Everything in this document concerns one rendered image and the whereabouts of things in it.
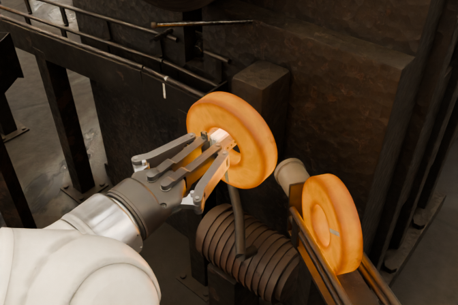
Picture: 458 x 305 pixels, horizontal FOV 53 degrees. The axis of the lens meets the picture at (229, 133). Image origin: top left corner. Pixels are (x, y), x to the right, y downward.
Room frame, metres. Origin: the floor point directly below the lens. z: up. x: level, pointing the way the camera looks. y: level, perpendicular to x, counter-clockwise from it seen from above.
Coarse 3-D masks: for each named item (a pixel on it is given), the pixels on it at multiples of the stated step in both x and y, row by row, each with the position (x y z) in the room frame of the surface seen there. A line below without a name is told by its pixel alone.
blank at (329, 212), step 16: (320, 176) 0.52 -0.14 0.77; (336, 176) 0.51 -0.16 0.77; (304, 192) 0.54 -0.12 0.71; (320, 192) 0.49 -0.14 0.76; (336, 192) 0.47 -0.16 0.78; (304, 208) 0.53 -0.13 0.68; (320, 208) 0.51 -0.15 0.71; (336, 208) 0.45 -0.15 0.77; (352, 208) 0.45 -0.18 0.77; (320, 224) 0.50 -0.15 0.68; (336, 224) 0.44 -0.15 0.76; (352, 224) 0.43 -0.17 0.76; (320, 240) 0.47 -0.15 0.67; (336, 240) 0.43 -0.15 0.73; (352, 240) 0.42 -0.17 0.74; (336, 256) 0.42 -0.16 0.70; (352, 256) 0.41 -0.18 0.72; (336, 272) 0.41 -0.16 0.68
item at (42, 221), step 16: (0, 32) 1.12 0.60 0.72; (0, 48) 1.05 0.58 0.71; (0, 64) 1.03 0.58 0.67; (16, 64) 1.10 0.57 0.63; (0, 80) 1.01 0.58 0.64; (0, 96) 0.99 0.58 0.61; (0, 144) 1.03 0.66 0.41; (0, 160) 1.00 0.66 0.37; (0, 176) 0.99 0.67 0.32; (16, 176) 1.05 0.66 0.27; (0, 192) 0.99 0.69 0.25; (16, 192) 1.02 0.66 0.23; (0, 208) 0.99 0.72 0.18; (16, 208) 0.99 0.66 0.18; (16, 224) 0.99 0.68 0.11; (32, 224) 1.03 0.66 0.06; (48, 224) 1.08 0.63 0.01
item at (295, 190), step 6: (294, 186) 0.55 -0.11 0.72; (300, 186) 0.55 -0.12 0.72; (294, 192) 0.55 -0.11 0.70; (300, 192) 0.55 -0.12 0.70; (288, 198) 0.55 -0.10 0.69; (294, 198) 0.55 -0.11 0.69; (300, 198) 0.55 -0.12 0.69; (288, 204) 0.55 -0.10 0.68; (294, 204) 0.55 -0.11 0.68; (300, 204) 0.55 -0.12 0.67; (288, 210) 0.54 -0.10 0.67; (300, 210) 0.55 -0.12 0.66; (288, 216) 0.54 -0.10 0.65; (288, 222) 0.54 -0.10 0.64; (288, 228) 0.54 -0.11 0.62
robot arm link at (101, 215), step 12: (84, 204) 0.37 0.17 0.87; (96, 204) 0.36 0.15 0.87; (108, 204) 0.36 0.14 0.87; (120, 204) 0.37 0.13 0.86; (72, 216) 0.35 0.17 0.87; (84, 216) 0.35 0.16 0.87; (96, 216) 0.35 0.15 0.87; (108, 216) 0.35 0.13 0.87; (120, 216) 0.35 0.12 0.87; (132, 216) 0.36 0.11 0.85; (84, 228) 0.33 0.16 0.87; (96, 228) 0.33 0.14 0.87; (108, 228) 0.34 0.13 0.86; (120, 228) 0.34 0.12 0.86; (132, 228) 0.35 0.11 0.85; (120, 240) 0.33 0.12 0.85; (132, 240) 0.34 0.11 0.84
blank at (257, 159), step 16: (208, 96) 0.56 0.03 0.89; (224, 96) 0.54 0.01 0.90; (192, 112) 0.56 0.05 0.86; (208, 112) 0.54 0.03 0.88; (224, 112) 0.52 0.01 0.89; (240, 112) 0.51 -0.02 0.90; (256, 112) 0.52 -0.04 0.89; (192, 128) 0.56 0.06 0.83; (208, 128) 0.54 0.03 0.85; (224, 128) 0.52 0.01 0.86; (240, 128) 0.50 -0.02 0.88; (256, 128) 0.50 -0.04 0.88; (240, 144) 0.50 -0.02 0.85; (256, 144) 0.48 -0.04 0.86; (272, 144) 0.49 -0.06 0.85; (240, 160) 0.50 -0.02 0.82; (256, 160) 0.48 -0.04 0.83; (272, 160) 0.49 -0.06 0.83; (224, 176) 0.53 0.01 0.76; (240, 176) 0.50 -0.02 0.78; (256, 176) 0.48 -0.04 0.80
